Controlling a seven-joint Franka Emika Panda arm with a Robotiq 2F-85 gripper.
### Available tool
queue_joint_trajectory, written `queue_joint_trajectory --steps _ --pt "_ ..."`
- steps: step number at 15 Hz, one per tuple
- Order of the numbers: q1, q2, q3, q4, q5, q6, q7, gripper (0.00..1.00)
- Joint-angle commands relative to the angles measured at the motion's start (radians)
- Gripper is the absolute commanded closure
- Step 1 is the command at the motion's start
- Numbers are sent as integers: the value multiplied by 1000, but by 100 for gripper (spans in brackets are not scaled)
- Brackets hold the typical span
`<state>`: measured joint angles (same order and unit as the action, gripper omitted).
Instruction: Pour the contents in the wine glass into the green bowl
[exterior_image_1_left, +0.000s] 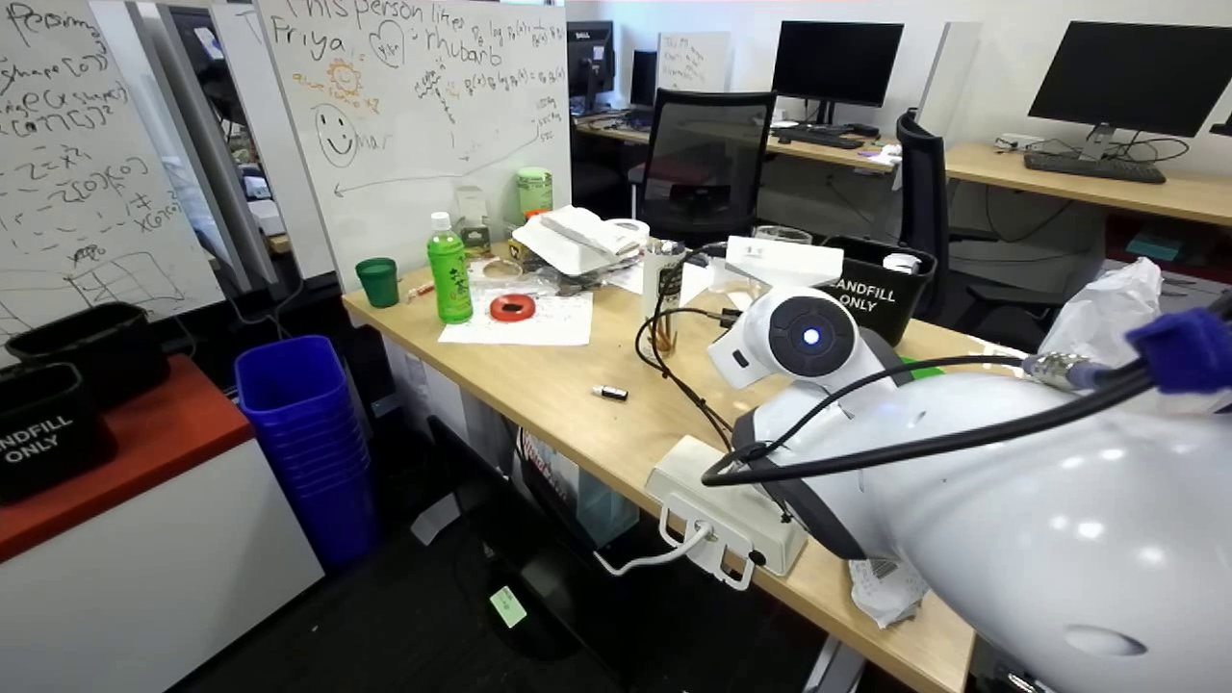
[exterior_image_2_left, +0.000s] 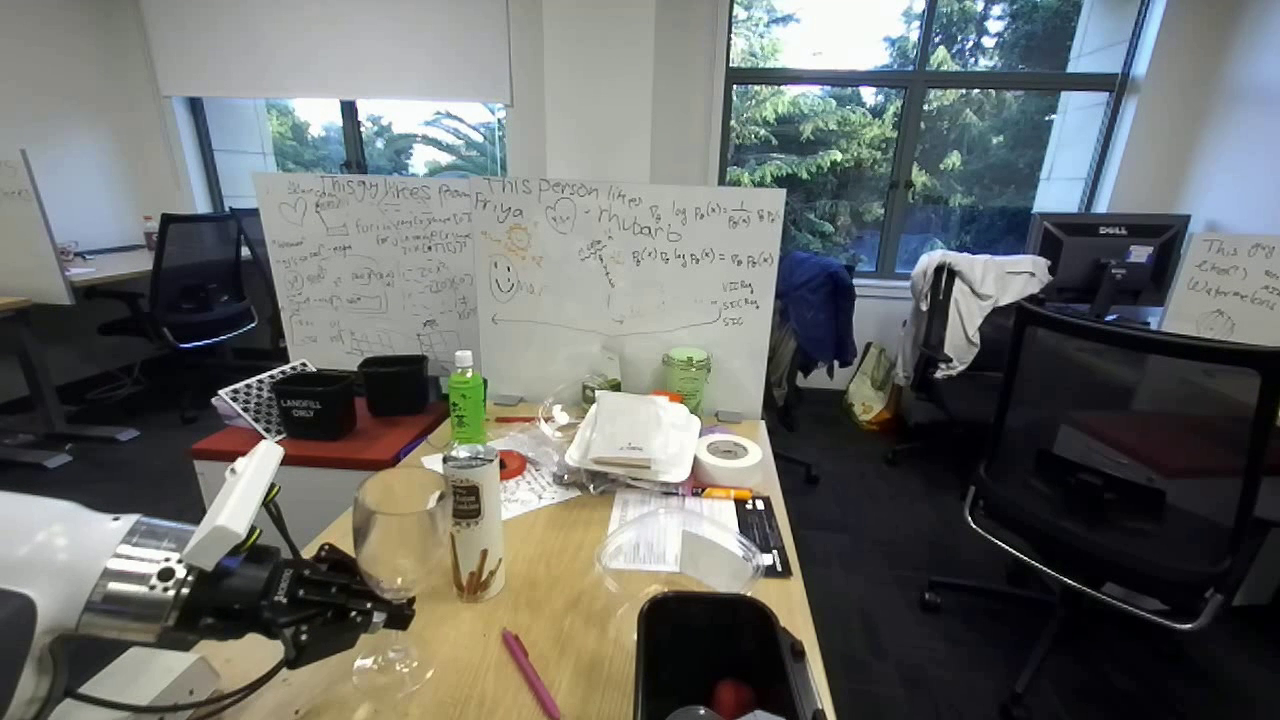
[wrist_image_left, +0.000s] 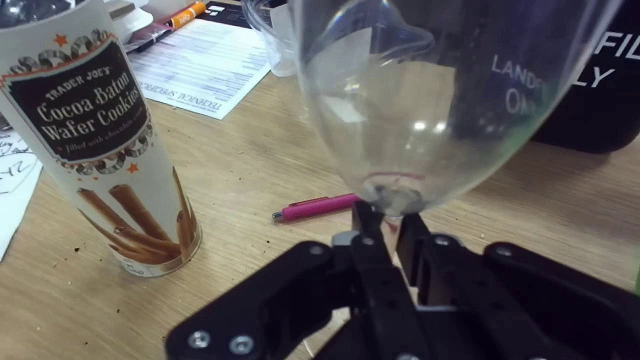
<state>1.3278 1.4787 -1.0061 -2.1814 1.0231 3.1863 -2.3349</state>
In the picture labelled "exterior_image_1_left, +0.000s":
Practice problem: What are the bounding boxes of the white paper sheet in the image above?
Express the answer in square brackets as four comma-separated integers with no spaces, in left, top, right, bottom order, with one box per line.
[436,282,597,354]

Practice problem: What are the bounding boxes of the white tape roll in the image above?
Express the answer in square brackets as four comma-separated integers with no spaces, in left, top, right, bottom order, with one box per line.
[600,217,655,259]

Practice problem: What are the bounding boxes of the stack of white papers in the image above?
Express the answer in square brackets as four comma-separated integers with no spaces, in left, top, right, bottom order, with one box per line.
[508,204,645,282]

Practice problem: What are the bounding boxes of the green plastic bottle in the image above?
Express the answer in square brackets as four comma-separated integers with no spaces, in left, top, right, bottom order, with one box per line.
[424,209,476,327]

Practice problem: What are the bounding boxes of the white power box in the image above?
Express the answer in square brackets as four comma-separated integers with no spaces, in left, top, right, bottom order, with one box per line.
[644,435,817,594]

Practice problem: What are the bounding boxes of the clear jar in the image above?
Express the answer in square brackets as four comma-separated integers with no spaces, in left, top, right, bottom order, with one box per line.
[449,182,495,254]

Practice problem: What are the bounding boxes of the black mesh office chair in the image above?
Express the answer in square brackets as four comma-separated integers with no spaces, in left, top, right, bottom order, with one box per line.
[894,108,956,324]
[631,90,778,254]

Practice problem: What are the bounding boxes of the green plastic cup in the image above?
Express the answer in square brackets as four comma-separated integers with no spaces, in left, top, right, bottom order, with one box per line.
[355,254,405,312]

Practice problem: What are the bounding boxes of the white paper scrap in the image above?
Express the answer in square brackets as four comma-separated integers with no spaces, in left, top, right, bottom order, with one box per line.
[406,493,463,552]

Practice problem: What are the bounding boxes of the black landfill bin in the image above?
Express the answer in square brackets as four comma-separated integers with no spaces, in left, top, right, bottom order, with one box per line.
[0,358,116,508]
[821,235,943,354]

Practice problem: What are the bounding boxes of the green paper note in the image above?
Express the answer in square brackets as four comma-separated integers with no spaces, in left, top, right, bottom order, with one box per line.
[483,586,531,632]

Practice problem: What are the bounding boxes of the small dark monitor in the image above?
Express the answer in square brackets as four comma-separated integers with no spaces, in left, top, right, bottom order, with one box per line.
[564,14,614,108]

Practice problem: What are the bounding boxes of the whiteboard with sun drawing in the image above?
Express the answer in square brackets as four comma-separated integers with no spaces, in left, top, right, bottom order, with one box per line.
[252,0,576,283]

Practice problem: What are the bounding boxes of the stack of blue bins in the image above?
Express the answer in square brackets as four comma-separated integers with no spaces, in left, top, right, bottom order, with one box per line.
[232,336,382,572]

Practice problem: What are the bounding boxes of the white plastic bag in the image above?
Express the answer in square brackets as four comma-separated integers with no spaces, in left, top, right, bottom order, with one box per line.
[1031,254,1170,378]

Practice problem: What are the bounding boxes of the red-topped white cabinet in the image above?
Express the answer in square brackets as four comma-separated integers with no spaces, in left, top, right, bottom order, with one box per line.
[0,354,325,693]

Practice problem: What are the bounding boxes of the plain black bin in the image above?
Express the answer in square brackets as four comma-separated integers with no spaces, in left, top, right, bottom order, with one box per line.
[3,301,171,417]

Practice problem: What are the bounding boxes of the whiteboard with dense writing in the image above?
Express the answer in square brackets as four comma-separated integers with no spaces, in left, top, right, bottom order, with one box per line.
[0,0,232,354]

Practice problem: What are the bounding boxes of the wooden office desk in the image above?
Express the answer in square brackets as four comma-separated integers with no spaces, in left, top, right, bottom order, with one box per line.
[943,140,1232,229]

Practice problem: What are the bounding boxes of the large black monitor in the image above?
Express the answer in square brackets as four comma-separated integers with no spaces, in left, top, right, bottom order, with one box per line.
[1024,19,1232,185]

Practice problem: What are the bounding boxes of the red tape ring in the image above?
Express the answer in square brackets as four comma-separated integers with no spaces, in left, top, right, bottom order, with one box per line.
[483,294,538,327]

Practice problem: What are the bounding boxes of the white cable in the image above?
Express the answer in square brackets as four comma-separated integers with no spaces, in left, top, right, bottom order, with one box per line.
[591,514,717,580]

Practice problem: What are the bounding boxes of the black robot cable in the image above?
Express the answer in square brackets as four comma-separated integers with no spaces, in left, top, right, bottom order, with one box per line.
[631,304,1158,493]

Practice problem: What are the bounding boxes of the blue cable wrap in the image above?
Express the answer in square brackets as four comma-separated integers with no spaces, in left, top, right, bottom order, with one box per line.
[1122,304,1232,396]

